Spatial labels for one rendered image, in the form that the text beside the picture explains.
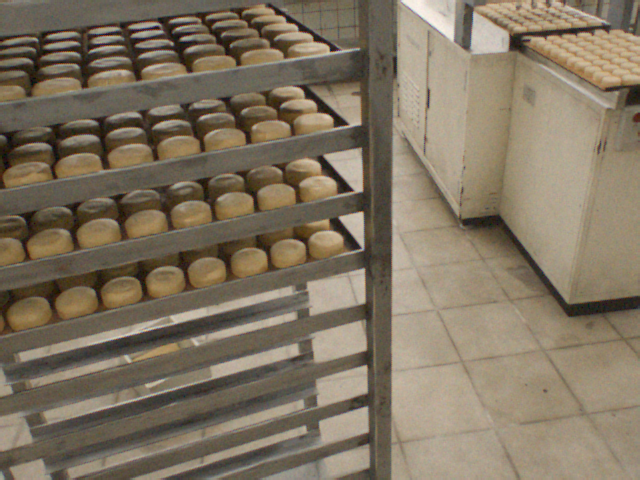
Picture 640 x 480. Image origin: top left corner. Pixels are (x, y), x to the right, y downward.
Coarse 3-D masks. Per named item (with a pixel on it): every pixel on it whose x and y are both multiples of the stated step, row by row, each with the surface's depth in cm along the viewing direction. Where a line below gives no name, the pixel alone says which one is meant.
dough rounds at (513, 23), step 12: (540, 0) 286; (480, 12) 275; (492, 12) 269; (504, 12) 267; (516, 12) 266; (528, 12) 271; (540, 12) 263; (552, 12) 262; (564, 12) 262; (576, 12) 259; (504, 24) 251; (516, 24) 247; (528, 24) 246; (540, 24) 246; (552, 24) 244; (564, 24) 242; (576, 24) 242; (588, 24) 244; (600, 24) 243
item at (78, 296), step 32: (320, 224) 90; (160, 256) 85; (192, 256) 86; (224, 256) 88; (256, 256) 84; (288, 256) 84; (320, 256) 86; (32, 288) 80; (64, 288) 82; (96, 288) 83; (128, 288) 79; (160, 288) 79; (192, 288) 82; (0, 320) 76; (32, 320) 75
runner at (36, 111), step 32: (256, 64) 66; (288, 64) 67; (320, 64) 68; (352, 64) 70; (64, 96) 61; (96, 96) 62; (128, 96) 63; (160, 96) 64; (192, 96) 65; (224, 96) 66; (0, 128) 61
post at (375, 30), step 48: (384, 0) 64; (384, 48) 67; (384, 96) 69; (384, 144) 72; (384, 192) 76; (384, 240) 79; (384, 288) 83; (384, 336) 88; (384, 384) 93; (384, 432) 98
